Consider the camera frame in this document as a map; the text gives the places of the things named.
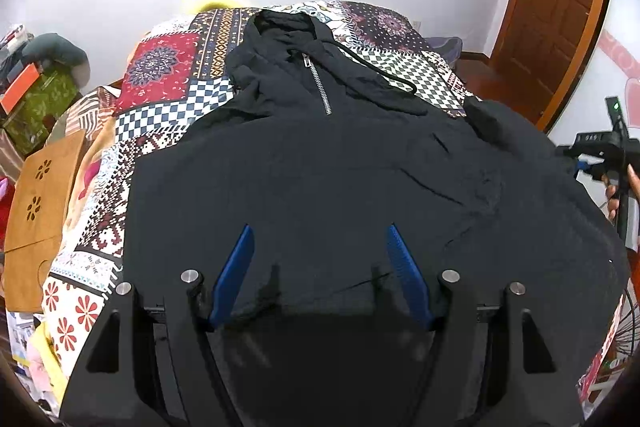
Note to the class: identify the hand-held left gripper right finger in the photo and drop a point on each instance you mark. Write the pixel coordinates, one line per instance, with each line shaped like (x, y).
(406, 267)

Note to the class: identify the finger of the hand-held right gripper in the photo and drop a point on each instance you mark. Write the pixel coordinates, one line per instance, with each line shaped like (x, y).
(589, 171)

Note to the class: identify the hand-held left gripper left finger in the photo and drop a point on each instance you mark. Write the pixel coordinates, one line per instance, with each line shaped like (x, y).
(234, 264)

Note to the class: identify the black zip hoodie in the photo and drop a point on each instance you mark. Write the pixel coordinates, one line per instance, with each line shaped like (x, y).
(325, 182)

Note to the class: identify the person's right hand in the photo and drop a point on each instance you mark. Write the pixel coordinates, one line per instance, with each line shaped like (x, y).
(612, 199)

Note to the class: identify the brown wooden door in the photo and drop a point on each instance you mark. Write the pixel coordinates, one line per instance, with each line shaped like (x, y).
(555, 7)

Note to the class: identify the dark grey cushion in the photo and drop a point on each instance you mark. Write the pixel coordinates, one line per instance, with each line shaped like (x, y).
(444, 48)

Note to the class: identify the patchwork printed blanket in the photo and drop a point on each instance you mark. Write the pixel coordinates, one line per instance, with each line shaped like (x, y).
(165, 62)

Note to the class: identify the green patterned box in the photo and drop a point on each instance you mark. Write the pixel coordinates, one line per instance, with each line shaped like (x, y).
(42, 107)

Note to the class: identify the yellow cloth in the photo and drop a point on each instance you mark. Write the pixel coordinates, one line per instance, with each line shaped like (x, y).
(215, 6)

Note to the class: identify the orange box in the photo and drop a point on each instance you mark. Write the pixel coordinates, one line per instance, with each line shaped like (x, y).
(20, 84)

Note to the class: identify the pink wall sticker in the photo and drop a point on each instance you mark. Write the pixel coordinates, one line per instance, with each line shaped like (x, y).
(622, 62)

